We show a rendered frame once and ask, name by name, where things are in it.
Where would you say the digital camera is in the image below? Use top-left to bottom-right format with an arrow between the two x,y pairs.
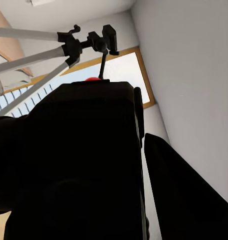
0,77 -> 150,240

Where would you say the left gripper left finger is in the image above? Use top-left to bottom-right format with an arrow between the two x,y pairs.
0,133 -> 20,183

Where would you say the camera tripod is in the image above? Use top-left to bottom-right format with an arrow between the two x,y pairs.
0,24 -> 119,116

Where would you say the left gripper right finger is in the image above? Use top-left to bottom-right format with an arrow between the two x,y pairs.
144,133 -> 228,240

